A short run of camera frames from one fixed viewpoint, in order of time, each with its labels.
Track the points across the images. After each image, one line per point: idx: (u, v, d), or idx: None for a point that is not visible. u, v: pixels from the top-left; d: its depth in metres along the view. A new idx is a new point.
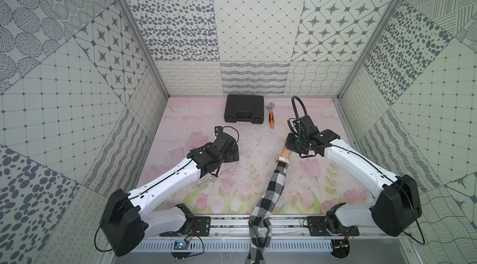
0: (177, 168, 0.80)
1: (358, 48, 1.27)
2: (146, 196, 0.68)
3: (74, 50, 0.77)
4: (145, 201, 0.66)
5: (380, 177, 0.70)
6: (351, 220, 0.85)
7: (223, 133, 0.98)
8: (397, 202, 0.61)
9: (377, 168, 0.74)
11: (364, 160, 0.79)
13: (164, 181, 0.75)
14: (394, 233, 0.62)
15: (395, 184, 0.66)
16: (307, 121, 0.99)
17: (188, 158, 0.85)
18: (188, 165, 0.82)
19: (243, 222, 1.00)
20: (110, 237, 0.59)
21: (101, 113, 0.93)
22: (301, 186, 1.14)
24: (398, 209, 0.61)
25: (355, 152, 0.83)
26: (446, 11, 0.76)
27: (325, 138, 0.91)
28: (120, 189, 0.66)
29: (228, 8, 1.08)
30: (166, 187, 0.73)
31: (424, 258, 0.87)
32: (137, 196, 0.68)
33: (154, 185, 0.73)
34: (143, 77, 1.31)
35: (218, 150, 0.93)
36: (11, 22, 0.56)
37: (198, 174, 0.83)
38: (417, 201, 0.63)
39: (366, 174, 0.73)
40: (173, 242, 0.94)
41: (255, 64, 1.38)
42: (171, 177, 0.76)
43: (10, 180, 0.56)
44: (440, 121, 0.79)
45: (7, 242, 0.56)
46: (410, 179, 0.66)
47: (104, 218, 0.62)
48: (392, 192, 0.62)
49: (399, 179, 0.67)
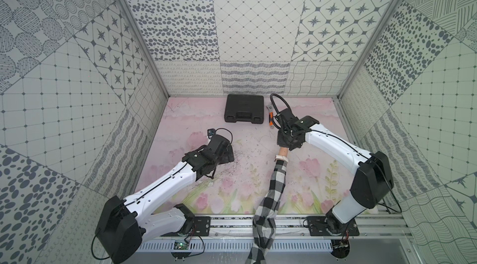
0: (173, 172, 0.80)
1: (358, 48, 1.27)
2: (143, 202, 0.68)
3: (74, 50, 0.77)
4: (141, 207, 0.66)
5: (356, 156, 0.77)
6: (347, 214, 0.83)
7: (217, 136, 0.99)
8: (372, 177, 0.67)
9: (353, 148, 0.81)
11: (341, 141, 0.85)
13: (160, 184, 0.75)
14: (369, 204, 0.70)
15: (371, 161, 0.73)
16: (287, 113, 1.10)
17: (183, 161, 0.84)
18: (184, 169, 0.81)
19: (243, 222, 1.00)
20: (106, 245, 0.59)
21: (101, 112, 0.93)
22: (301, 186, 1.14)
24: (372, 184, 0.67)
25: (334, 135, 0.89)
26: (446, 11, 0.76)
27: (305, 124, 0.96)
28: (115, 197, 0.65)
29: (228, 8, 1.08)
30: (162, 191, 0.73)
31: (424, 258, 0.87)
32: (133, 202, 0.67)
33: (151, 190, 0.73)
34: (143, 77, 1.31)
35: (213, 152, 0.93)
36: (11, 22, 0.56)
37: (194, 177, 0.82)
38: (388, 174, 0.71)
39: (344, 154, 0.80)
40: (172, 242, 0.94)
41: (255, 64, 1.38)
42: (168, 181, 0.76)
43: (10, 180, 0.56)
44: (440, 121, 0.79)
45: (7, 242, 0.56)
46: (382, 154, 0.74)
47: (101, 226, 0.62)
48: (367, 169, 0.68)
49: (372, 155, 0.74)
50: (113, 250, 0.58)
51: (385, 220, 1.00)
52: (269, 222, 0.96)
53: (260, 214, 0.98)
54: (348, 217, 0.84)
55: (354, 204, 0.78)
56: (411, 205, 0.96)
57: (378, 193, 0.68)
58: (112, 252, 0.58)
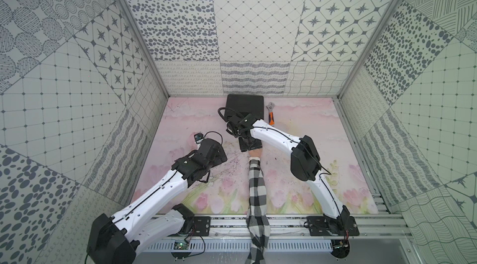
0: (163, 182, 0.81)
1: (358, 48, 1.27)
2: (131, 217, 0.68)
3: (74, 50, 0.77)
4: (130, 222, 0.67)
5: (289, 143, 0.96)
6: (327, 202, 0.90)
7: (207, 140, 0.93)
8: (302, 158, 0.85)
9: (287, 136, 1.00)
11: (278, 133, 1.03)
13: (149, 196, 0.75)
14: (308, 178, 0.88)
15: (300, 144, 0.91)
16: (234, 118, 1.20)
17: (173, 169, 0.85)
18: (174, 177, 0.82)
19: (243, 222, 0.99)
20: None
21: (101, 112, 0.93)
22: (301, 187, 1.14)
24: (303, 163, 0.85)
25: (272, 128, 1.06)
26: (446, 11, 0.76)
27: (249, 122, 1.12)
28: (102, 214, 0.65)
29: (228, 8, 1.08)
30: (151, 204, 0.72)
31: (424, 258, 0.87)
32: (122, 218, 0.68)
33: (141, 204, 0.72)
34: (143, 77, 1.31)
35: (204, 158, 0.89)
36: (11, 22, 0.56)
37: (184, 185, 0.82)
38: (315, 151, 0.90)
39: (281, 144, 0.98)
40: (173, 242, 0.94)
41: (255, 64, 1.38)
42: (156, 192, 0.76)
43: (10, 180, 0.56)
44: (440, 121, 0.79)
45: (7, 242, 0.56)
46: (309, 137, 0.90)
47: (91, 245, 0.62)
48: (297, 152, 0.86)
49: (302, 140, 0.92)
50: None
51: (385, 220, 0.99)
52: (258, 219, 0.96)
53: (251, 213, 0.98)
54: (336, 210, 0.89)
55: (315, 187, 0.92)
56: (411, 205, 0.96)
57: (310, 168, 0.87)
58: None
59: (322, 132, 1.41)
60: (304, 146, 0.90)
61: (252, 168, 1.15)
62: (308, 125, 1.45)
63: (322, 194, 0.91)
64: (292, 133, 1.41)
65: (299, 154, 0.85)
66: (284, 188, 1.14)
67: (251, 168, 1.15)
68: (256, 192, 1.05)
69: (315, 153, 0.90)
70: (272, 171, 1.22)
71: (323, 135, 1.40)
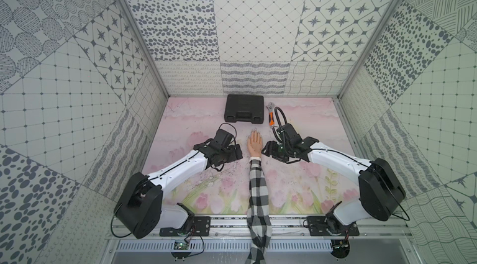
0: (187, 157, 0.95)
1: (358, 48, 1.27)
2: (164, 178, 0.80)
3: (74, 50, 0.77)
4: (164, 181, 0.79)
5: (356, 166, 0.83)
6: (349, 217, 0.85)
7: (223, 130, 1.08)
8: (377, 186, 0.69)
9: (354, 158, 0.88)
11: (341, 155, 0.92)
13: (177, 166, 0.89)
14: (384, 217, 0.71)
15: (374, 170, 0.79)
16: (289, 129, 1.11)
17: (195, 150, 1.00)
18: (196, 155, 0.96)
19: (243, 222, 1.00)
20: (128, 223, 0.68)
21: (101, 112, 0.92)
22: (301, 186, 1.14)
24: (380, 192, 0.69)
25: (334, 150, 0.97)
26: (446, 11, 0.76)
27: (306, 144, 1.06)
28: (138, 173, 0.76)
29: (228, 8, 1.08)
30: (179, 171, 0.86)
31: (424, 258, 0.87)
32: (156, 177, 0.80)
33: (170, 170, 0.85)
34: (143, 77, 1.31)
35: (219, 144, 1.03)
36: (11, 22, 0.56)
37: (204, 163, 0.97)
38: (394, 181, 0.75)
39: (345, 166, 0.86)
40: (173, 242, 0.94)
41: (255, 64, 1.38)
42: (183, 163, 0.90)
43: (10, 180, 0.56)
44: (440, 121, 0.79)
45: (7, 242, 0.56)
46: (382, 160, 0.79)
47: (124, 201, 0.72)
48: (371, 177, 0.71)
49: (374, 164, 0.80)
50: (135, 223, 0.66)
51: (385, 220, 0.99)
52: (261, 219, 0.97)
53: (254, 213, 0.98)
54: (350, 220, 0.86)
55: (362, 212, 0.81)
56: (411, 205, 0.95)
57: (389, 204, 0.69)
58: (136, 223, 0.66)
59: (322, 132, 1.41)
60: (379, 174, 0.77)
61: (252, 168, 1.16)
62: (309, 125, 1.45)
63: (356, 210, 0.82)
64: None
65: (374, 181, 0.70)
66: (284, 188, 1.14)
67: (253, 168, 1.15)
68: (257, 192, 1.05)
69: (396, 184, 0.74)
70: (272, 171, 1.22)
71: (323, 135, 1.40)
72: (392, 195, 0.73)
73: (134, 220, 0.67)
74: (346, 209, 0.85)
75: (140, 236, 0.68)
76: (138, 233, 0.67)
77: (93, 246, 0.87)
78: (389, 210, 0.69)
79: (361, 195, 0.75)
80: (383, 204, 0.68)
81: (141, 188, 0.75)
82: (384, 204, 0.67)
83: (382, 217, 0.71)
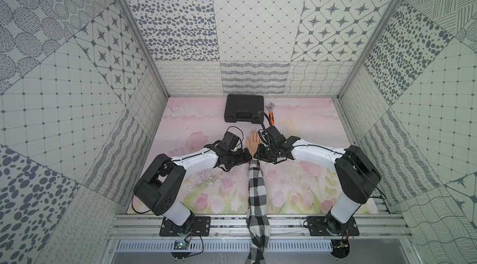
0: (204, 151, 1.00)
1: (358, 48, 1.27)
2: (183, 161, 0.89)
3: (74, 50, 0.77)
4: (185, 164, 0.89)
5: (333, 154, 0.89)
6: (346, 213, 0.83)
7: (229, 132, 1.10)
8: (353, 171, 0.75)
9: (331, 149, 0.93)
11: (320, 147, 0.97)
13: (194, 155, 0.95)
14: (363, 200, 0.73)
15: (351, 158, 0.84)
16: (274, 131, 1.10)
17: (205, 148, 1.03)
18: (209, 152, 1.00)
19: (243, 222, 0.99)
20: (146, 199, 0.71)
21: (101, 112, 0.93)
22: (301, 186, 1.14)
24: (354, 176, 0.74)
25: (313, 144, 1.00)
26: (446, 11, 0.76)
27: (290, 142, 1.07)
28: (161, 154, 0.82)
29: (228, 8, 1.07)
30: (195, 160, 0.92)
31: (424, 258, 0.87)
32: (178, 159, 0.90)
33: (190, 157, 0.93)
34: (143, 77, 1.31)
35: (227, 146, 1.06)
36: (11, 22, 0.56)
37: (215, 161, 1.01)
38: (370, 165, 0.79)
39: (323, 157, 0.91)
40: (173, 242, 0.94)
41: (256, 64, 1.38)
42: (198, 154, 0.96)
43: (10, 181, 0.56)
44: (440, 121, 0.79)
45: (7, 242, 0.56)
46: (356, 148, 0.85)
47: (146, 179, 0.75)
48: (344, 163, 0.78)
49: (348, 151, 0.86)
50: (154, 201, 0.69)
51: (385, 220, 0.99)
52: (260, 220, 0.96)
53: (253, 213, 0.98)
54: (348, 217, 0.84)
55: (349, 203, 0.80)
56: (411, 205, 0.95)
57: (366, 186, 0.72)
58: (156, 199, 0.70)
59: (322, 133, 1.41)
60: (354, 161, 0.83)
61: (251, 168, 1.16)
62: (308, 125, 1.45)
63: (346, 203, 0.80)
64: (293, 133, 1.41)
65: (348, 167, 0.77)
66: (284, 188, 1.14)
67: (251, 168, 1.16)
68: (256, 192, 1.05)
69: (371, 168, 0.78)
70: (272, 171, 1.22)
71: (323, 135, 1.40)
72: (367, 178, 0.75)
73: (153, 197, 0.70)
74: (340, 205, 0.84)
75: (157, 213, 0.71)
76: (156, 210, 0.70)
77: (93, 245, 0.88)
78: (367, 194, 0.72)
79: (341, 182, 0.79)
80: (359, 187, 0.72)
81: (161, 169, 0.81)
82: (359, 186, 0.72)
83: (363, 200, 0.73)
